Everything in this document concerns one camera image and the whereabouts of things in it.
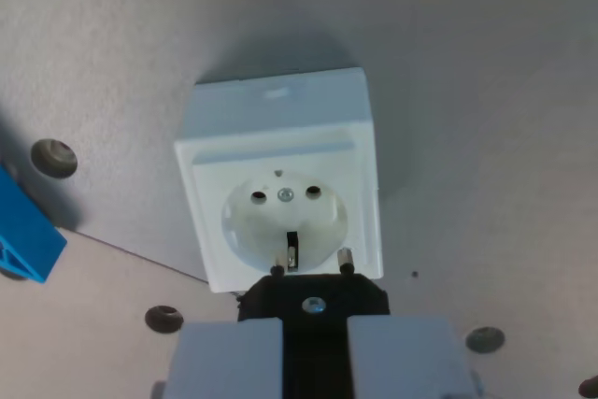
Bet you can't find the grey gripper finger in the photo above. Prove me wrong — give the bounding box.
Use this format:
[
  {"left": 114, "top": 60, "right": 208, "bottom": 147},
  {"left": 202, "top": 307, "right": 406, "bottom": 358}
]
[
  {"left": 348, "top": 314, "right": 485, "bottom": 399},
  {"left": 151, "top": 319, "right": 285, "bottom": 399}
]

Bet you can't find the black power plug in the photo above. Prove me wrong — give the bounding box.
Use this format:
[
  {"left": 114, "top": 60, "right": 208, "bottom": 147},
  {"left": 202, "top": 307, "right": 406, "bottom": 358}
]
[{"left": 236, "top": 248, "right": 392, "bottom": 399}]

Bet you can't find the blue ribbed plastic part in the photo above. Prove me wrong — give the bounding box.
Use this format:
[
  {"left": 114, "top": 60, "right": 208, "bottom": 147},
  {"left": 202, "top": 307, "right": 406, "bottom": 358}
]
[{"left": 0, "top": 163, "right": 68, "bottom": 284}]

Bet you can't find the white wall socket box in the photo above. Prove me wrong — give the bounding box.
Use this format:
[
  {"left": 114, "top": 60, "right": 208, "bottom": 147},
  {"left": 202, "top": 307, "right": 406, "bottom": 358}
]
[{"left": 174, "top": 66, "right": 385, "bottom": 294}]

